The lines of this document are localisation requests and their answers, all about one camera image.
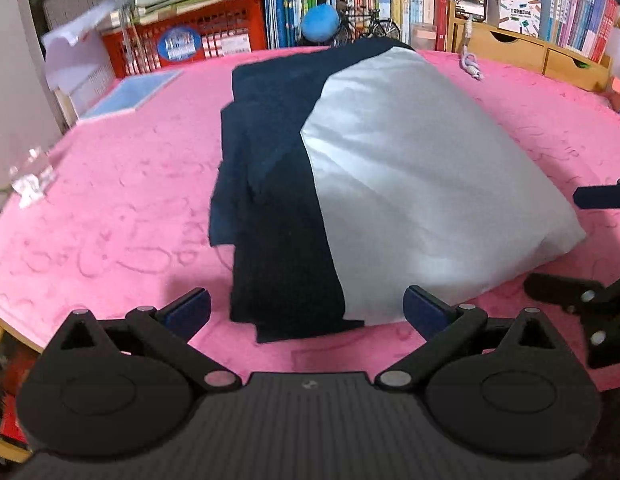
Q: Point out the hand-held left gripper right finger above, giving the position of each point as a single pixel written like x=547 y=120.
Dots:
x=424 y=310

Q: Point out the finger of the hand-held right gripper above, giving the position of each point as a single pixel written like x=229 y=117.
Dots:
x=600 y=197
x=610 y=320

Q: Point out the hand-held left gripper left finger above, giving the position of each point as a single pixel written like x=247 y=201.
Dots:
x=190 y=310

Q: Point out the navy and white jacket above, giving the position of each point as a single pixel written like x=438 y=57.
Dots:
x=415 y=160

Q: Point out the pink rabbit-print blanket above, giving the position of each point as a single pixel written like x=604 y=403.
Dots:
x=130 y=185

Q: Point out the white translucent container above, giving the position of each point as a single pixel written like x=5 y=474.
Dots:
x=617 y=55

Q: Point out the wooden drawer organizer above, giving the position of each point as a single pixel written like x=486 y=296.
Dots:
x=520 y=50

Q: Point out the row of pink blue books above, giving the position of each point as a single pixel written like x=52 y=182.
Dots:
x=580 y=15

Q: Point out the clear crumpled plastic wrapper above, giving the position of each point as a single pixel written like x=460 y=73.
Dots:
x=35 y=180

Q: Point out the white printed cardboard box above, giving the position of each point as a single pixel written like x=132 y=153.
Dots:
x=515 y=12

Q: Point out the blue notebook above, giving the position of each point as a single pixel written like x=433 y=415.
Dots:
x=130 y=95

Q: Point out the clear cup with pink lid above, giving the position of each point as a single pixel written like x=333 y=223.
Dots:
x=423 y=36

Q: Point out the black miniature bicycle model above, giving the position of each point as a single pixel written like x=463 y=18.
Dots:
x=377 y=30

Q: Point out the large red plastic crate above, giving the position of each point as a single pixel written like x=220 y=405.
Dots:
x=225 y=20

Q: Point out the blue plush ball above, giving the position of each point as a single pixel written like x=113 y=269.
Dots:
x=320 y=22

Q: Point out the row of tall blue books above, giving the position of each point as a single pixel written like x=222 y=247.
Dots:
x=287 y=0

